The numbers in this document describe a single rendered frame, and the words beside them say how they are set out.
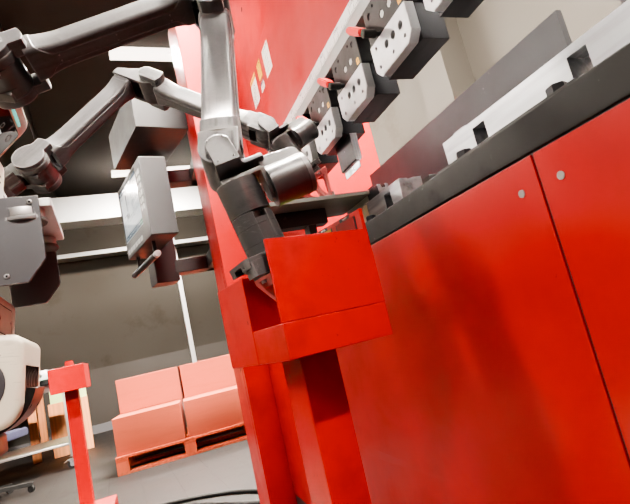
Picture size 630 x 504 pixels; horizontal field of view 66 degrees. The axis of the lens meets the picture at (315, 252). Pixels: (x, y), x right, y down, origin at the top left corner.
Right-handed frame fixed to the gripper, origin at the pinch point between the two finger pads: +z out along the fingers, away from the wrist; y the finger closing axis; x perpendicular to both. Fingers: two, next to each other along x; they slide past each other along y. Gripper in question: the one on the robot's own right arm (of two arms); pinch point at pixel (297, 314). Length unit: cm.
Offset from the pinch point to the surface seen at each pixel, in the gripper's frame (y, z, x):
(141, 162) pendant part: 34, -82, 145
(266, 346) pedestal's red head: -5.4, 1.9, 1.2
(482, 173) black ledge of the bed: 25.5, -6.4, -16.0
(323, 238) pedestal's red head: 6.0, -7.6, -4.5
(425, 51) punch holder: 52, -35, 4
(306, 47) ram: 61, -64, 46
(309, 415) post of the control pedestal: -3.0, 12.9, 3.6
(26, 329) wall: -35, -119, 746
